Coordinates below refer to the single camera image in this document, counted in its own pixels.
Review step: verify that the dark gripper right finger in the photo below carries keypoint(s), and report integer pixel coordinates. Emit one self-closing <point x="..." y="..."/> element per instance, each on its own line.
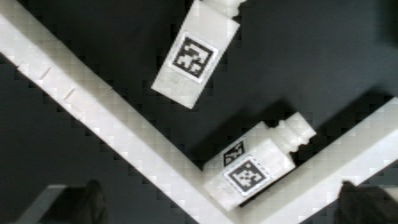
<point x="366" y="205"/>

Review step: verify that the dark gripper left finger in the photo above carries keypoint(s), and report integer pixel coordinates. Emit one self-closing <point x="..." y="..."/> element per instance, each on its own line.
<point x="68" y="205"/>

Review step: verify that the white leg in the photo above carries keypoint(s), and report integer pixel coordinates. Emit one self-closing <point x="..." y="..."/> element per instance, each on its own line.
<point x="203" y="39"/>
<point x="254" y="160"/>

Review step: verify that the white U-shaped fence frame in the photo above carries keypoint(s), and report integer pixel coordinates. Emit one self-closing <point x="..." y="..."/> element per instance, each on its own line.
<point x="350" y="160"/>

